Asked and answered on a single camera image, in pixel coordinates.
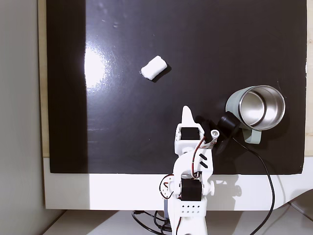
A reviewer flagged white gauze roll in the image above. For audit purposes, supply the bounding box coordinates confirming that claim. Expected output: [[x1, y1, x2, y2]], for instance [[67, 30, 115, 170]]
[[140, 55, 168, 81]]

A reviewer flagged black mat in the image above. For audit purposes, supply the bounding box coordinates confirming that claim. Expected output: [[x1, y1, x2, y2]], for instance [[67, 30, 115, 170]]
[[45, 0, 308, 175]]

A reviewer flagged grey-green steel mug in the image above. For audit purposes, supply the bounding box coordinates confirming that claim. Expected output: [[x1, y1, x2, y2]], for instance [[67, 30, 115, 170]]
[[225, 85, 286, 144]]

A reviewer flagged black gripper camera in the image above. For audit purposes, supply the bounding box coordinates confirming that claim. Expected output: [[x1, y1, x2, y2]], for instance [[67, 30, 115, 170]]
[[210, 111, 240, 156]]

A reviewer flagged black camera cable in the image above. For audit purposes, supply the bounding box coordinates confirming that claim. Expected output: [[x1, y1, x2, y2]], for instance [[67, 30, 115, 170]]
[[231, 137, 275, 235]]

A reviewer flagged black cable bundle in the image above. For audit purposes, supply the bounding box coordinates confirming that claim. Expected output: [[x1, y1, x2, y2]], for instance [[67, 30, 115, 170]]
[[131, 210, 173, 232]]

